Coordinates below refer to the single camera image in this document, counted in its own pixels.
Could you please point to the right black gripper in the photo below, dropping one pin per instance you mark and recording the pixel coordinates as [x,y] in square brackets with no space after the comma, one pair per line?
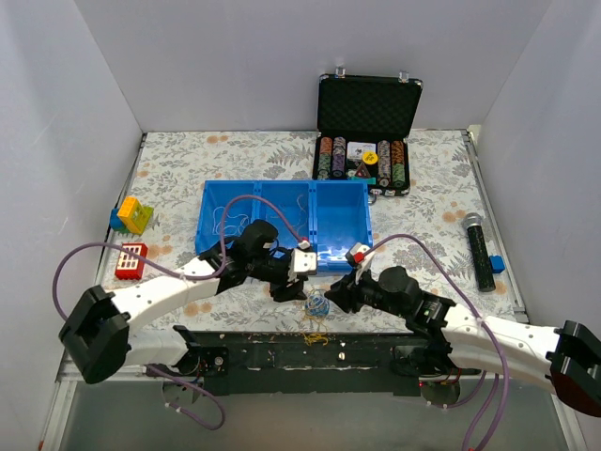
[354,287]

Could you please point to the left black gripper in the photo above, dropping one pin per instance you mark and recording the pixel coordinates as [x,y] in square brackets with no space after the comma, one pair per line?
[285,278]

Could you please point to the blue plastic divided bin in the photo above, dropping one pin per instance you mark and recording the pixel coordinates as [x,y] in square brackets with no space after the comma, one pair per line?
[332,215]

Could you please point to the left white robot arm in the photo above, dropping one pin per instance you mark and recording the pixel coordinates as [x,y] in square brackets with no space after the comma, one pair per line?
[105,331]

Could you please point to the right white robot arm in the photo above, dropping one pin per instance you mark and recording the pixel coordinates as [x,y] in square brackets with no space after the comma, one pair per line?
[562,360]

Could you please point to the black handheld microphone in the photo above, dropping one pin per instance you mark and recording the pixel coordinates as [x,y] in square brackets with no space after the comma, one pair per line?
[484,277]

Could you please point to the small blue toy brick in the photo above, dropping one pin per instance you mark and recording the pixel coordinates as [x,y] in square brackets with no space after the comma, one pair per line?
[497,264]

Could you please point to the red white toy block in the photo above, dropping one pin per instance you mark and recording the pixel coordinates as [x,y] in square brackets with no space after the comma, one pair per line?
[128,266]

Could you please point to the colourful toy brick stack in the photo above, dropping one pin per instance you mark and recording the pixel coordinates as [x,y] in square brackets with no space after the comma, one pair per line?
[131,216]

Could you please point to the black poker chip case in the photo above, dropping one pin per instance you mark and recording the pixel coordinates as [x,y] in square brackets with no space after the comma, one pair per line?
[363,123]

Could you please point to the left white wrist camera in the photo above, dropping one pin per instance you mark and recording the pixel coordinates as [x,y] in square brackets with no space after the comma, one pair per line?
[303,261]

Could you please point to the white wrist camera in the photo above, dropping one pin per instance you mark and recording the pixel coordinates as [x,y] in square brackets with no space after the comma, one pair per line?
[303,261]
[359,259]

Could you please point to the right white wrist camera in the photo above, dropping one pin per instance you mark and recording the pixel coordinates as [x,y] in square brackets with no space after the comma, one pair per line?
[359,259]

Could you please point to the aluminium frame rail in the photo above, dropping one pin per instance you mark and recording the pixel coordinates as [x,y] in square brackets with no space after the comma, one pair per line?
[129,375]

